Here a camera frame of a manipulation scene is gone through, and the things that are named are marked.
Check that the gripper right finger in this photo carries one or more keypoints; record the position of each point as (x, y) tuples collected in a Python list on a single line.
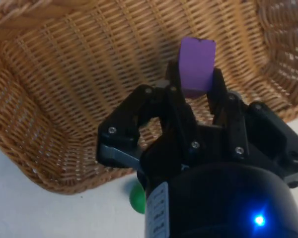
[(238, 129)]

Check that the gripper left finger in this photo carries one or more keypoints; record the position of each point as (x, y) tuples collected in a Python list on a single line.
[(124, 119)]

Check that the purple triangular block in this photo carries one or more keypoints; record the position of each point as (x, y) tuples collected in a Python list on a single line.
[(196, 67)]

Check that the wicker basket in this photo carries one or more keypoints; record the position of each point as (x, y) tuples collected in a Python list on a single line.
[(64, 74)]

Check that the green ball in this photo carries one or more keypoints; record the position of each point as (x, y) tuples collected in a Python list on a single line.
[(137, 198)]

